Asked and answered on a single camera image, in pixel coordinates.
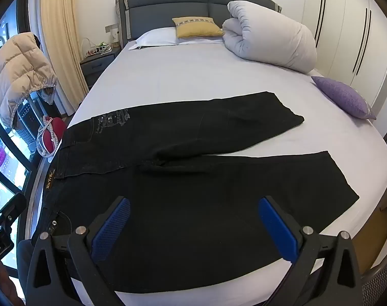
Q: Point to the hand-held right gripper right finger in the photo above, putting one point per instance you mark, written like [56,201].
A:
[277,229]

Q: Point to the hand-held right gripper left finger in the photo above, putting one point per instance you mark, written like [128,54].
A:
[112,226]

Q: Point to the black pants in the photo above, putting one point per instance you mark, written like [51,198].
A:
[180,197]

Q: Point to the black mesh chair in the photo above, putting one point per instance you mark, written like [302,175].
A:
[381,280]

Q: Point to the purple cushion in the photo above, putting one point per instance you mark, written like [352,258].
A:
[343,95]

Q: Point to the grey nightstand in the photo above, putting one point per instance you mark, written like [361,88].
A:
[94,67]

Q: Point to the beige puffer jacket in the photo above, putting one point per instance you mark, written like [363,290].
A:
[18,67]

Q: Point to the bed with white sheet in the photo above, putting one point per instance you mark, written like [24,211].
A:
[196,70]

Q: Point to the rolled white duvet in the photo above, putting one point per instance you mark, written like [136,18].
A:
[269,38]

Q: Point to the white pillow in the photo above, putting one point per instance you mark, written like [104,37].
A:
[155,36]

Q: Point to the beige curtain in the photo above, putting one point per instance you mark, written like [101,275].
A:
[61,22]

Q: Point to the yellow pillow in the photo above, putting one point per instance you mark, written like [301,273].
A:
[196,28]

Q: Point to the white wardrobe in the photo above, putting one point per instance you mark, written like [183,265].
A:
[340,22]

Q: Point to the grey upholstered headboard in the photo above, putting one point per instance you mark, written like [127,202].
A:
[168,6]

